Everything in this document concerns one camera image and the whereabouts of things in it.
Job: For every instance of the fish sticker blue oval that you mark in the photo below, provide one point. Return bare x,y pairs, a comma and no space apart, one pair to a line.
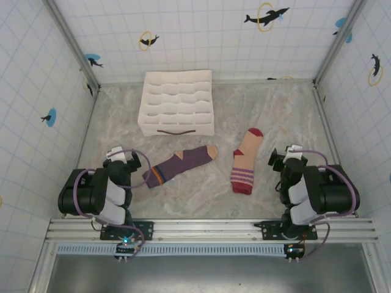
50,117

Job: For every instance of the purple sock with tan toe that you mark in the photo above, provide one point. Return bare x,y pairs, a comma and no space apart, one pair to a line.
183,161

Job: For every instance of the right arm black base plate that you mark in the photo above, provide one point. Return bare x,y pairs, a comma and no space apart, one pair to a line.
268,229

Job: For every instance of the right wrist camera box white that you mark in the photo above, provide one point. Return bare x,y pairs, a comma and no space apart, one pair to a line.
296,154

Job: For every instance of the aluminium table edge rail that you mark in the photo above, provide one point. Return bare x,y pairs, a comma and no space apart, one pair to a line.
82,152
331,143
259,81

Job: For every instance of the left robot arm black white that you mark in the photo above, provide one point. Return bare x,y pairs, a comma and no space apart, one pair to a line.
91,189

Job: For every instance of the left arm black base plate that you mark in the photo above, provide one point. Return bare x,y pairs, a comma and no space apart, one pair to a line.
146,227

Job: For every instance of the shark sticker blue circle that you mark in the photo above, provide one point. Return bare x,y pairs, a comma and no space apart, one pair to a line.
93,61

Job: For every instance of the blue patch wall sticker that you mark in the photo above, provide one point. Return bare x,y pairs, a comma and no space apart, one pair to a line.
341,23

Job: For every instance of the tan sock with red toe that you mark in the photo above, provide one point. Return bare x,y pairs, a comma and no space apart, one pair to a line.
246,158

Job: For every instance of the aluminium corner post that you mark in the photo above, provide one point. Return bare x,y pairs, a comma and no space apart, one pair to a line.
73,42
339,42

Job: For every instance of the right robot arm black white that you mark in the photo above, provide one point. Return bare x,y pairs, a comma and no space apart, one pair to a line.
330,192

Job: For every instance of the white fabric organizer box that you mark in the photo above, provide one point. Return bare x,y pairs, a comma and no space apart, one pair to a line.
177,100

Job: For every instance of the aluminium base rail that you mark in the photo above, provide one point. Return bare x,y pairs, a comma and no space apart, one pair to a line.
198,226

